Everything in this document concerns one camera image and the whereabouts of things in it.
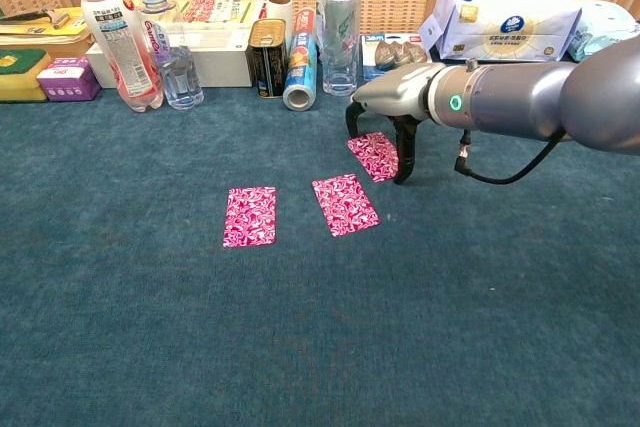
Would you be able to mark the green yellow scouring sponge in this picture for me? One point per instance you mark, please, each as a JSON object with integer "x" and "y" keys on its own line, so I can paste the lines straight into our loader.
{"x": 20, "y": 77}

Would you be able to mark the small purple box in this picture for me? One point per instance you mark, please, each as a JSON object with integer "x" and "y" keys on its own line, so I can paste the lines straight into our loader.
{"x": 67, "y": 84}

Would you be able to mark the teal carpet table mat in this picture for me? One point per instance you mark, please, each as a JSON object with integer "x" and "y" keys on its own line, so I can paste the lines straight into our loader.
{"x": 150, "y": 322}

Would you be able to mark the tall clear bottle white cap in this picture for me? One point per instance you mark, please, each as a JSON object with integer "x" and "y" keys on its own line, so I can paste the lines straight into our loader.
{"x": 340, "y": 47}

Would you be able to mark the light blue wet wipes pack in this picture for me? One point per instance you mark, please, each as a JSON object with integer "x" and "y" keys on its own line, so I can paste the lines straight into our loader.
{"x": 605, "y": 17}

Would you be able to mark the yellow carded razor pack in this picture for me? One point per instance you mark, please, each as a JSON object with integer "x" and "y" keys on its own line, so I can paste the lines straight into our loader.
{"x": 30, "y": 27}

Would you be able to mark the pink drink bottle black cap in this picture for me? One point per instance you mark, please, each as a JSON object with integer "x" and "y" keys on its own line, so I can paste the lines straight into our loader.
{"x": 125, "y": 62}

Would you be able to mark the blue hooks blister pack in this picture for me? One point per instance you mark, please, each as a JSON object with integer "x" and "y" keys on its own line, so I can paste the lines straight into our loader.
{"x": 395, "y": 49}

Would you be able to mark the pink patterned card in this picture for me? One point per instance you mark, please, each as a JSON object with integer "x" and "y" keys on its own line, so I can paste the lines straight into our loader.
{"x": 375, "y": 154}
{"x": 250, "y": 217}
{"x": 345, "y": 204}

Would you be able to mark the black gold tin can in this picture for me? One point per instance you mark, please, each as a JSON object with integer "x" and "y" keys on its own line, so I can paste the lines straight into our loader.
{"x": 267, "y": 62}

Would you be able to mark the long white cardboard box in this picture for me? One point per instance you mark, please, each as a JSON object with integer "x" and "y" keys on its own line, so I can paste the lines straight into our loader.
{"x": 220, "y": 62}

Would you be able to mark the small clear water bottle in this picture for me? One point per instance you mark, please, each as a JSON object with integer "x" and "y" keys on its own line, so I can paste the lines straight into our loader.
{"x": 182, "y": 82}

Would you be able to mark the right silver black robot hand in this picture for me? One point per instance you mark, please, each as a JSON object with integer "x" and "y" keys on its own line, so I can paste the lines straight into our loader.
{"x": 395, "y": 89}

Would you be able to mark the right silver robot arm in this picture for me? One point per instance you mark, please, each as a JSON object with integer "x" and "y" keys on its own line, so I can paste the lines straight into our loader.
{"x": 525, "y": 92}

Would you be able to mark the yellow green sponge multipack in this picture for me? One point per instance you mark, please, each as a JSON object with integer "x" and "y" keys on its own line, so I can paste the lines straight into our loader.
{"x": 220, "y": 9}

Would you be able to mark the white paper roll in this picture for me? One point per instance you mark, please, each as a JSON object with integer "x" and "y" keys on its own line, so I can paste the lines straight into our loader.
{"x": 279, "y": 14}

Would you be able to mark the white blue tissue pack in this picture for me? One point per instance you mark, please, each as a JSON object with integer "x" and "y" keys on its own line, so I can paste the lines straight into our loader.
{"x": 500, "y": 22}

